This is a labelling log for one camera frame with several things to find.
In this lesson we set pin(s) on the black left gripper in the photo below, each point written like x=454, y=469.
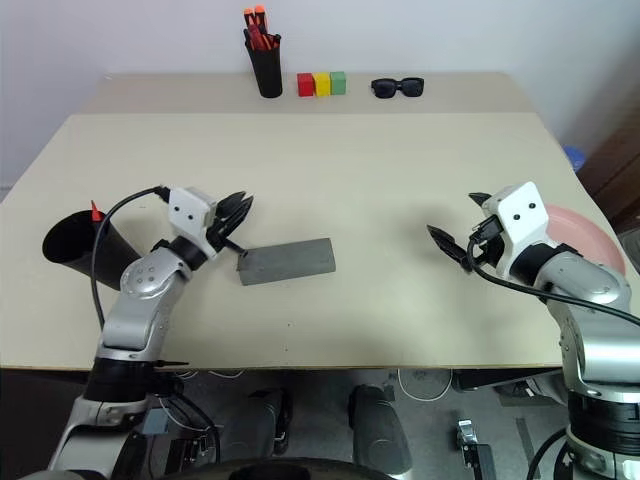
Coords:
x=217, y=225

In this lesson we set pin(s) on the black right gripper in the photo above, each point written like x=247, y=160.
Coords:
x=487, y=242

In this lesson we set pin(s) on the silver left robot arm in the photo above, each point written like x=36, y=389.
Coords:
x=145, y=295

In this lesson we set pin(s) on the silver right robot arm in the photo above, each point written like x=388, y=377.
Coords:
x=595, y=320

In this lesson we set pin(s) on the pink round plate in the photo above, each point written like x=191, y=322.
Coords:
x=590, y=235

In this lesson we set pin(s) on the blue round container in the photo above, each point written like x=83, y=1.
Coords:
x=575, y=157

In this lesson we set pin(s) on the red wooden cube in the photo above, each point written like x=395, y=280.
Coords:
x=305, y=85

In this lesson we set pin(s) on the black upright pen holder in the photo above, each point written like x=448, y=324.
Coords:
x=267, y=70

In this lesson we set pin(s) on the red tipped pen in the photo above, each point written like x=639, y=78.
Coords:
x=96, y=212

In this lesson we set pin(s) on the yellow wooden cube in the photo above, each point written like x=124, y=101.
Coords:
x=323, y=84

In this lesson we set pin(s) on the black sunglasses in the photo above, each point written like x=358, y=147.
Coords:
x=397, y=87

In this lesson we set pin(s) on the brown wooden cabinet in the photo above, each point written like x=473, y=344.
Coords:
x=615, y=170

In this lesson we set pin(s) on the green wooden cube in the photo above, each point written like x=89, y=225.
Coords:
x=338, y=83

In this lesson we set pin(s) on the black flat floor box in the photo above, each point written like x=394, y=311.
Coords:
x=500, y=380

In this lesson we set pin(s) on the black wide plastic cup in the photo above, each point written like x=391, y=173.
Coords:
x=75, y=250

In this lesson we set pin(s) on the orange capped black pen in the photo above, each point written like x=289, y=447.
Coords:
x=248, y=17
x=259, y=15

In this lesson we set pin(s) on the dark rounded leg shape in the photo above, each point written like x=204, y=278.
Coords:
x=270, y=420
x=380, y=430

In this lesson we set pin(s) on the small grey box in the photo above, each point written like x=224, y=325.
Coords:
x=156, y=421

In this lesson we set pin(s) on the dark rounded body shape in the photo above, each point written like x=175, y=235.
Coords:
x=280, y=470

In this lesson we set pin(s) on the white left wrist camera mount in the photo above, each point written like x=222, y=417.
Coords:
x=187, y=212

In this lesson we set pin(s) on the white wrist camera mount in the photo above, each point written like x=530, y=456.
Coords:
x=522, y=215
x=187, y=212

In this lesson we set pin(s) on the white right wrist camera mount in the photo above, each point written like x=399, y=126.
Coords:
x=522, y=215

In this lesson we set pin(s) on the metal floor bracket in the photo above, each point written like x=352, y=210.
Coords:
x=475, y=447

